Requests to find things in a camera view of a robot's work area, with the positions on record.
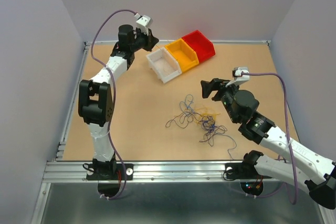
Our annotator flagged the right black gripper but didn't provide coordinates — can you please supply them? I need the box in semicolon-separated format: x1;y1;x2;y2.
201;78;243;123

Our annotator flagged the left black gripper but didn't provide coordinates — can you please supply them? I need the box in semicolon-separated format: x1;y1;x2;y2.
130;27;159;52

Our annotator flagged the blue thin wire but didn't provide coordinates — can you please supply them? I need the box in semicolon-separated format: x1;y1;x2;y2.
179;93;237;161

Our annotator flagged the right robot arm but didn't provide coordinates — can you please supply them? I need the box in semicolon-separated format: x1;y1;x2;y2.
201;78;335;210

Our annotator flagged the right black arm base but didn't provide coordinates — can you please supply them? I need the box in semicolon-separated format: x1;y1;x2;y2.
223;162;262;181

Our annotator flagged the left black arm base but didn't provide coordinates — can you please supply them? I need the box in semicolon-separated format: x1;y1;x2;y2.
82;163;134;181

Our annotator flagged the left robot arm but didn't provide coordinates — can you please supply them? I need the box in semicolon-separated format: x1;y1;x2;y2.
78;25;159;179

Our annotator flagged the white plastic bin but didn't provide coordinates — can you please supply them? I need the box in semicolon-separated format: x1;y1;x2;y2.
146;47;182;83

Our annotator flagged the yellow plastic bin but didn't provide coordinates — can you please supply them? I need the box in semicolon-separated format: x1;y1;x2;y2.
165;38;199;73

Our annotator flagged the red plastic bin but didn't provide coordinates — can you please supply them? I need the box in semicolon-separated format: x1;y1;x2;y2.
182;30;216;63

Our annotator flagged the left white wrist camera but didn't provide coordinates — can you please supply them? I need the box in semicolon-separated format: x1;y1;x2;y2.
134;13;153;34

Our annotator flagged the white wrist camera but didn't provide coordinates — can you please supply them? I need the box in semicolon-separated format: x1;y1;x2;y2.
134;13;153;34
226;67;250;87

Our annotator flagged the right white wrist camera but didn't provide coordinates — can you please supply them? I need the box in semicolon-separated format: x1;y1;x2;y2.
226;67;250;87

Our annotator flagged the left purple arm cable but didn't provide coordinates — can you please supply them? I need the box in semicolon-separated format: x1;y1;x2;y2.
90;9;140;200

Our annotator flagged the aluminium front rail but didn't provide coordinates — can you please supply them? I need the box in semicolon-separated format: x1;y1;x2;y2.
42;157;293;184

